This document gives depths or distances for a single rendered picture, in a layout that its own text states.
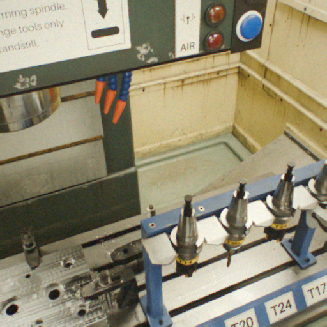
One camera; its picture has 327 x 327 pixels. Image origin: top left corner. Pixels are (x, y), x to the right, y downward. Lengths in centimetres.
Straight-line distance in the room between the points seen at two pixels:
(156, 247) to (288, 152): 100
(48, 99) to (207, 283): 68
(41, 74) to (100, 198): 107
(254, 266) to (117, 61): 81
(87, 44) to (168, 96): 138
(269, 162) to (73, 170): 79
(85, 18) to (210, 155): 161
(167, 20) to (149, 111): 135
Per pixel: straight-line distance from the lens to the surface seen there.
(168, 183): 181
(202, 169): 189
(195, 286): 108
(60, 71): 43
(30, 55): 42
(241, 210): 75
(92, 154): 131
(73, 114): 121
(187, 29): 46
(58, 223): 150
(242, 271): 112
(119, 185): 145
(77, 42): 43
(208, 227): 78
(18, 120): 60
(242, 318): 99
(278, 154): 165
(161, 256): 73
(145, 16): 44
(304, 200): 88
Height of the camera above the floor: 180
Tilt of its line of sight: 39 degrees down
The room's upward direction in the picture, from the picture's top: 1 degrees counter-clockwise
